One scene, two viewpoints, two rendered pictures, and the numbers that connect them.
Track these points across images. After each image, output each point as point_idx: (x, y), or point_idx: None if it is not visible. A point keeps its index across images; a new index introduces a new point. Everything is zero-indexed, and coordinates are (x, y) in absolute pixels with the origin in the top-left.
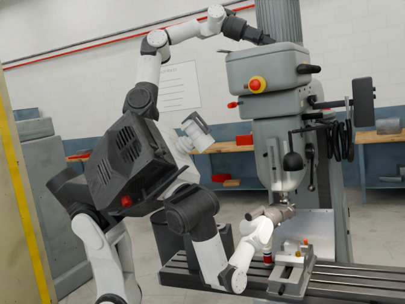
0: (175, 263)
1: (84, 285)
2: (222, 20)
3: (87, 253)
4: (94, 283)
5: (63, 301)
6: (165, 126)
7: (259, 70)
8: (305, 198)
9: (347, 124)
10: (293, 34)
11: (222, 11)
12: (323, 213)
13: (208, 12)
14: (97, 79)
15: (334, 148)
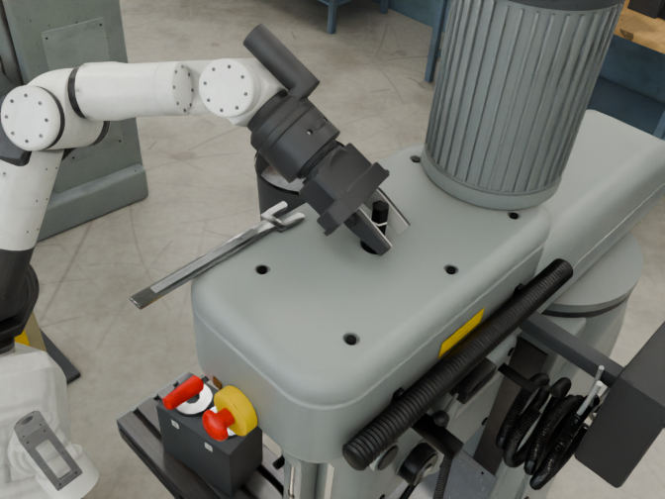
0: (155, 414)
1: (127, 210)
2: (249, 114)
3: (160, 130)
4: (143, 212)
5: (80, 232)
6: (5, 382)
7: (247, 386)
8: None
9: (562, 434)
10: (517, 170)
11: (242, 100)
12: (474, 473)
13: (199, 84)
14: None
15: (506, 455)
